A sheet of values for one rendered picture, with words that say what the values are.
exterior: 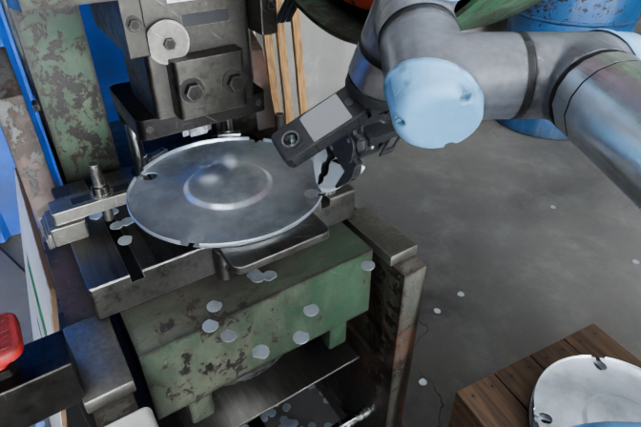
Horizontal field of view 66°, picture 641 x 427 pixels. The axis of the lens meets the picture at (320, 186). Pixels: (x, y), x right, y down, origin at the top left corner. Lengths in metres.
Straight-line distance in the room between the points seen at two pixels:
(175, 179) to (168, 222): 0.11
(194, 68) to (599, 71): 0.47
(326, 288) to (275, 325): 0.10
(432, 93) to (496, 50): 0.07
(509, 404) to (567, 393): 0.10
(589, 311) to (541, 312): 0.15
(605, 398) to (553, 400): 0.09
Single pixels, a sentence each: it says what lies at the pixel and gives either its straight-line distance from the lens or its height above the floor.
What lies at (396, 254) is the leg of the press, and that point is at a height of 0.64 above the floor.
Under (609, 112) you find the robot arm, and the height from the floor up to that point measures 1.05.
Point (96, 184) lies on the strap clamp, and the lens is 0.82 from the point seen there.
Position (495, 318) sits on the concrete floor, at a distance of 1.68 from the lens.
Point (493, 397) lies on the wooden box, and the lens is 1.05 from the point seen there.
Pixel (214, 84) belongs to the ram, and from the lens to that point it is 0.69.
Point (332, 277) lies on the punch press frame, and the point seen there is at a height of 0.62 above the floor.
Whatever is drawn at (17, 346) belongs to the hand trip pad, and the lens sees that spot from 0.63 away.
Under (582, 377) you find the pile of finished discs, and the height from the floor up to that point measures 0.39.
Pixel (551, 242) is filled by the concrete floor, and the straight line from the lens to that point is 2.04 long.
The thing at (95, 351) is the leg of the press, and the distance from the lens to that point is 0.75.
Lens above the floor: 1.18
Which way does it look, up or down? 33 degrees down
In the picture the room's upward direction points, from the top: straight up
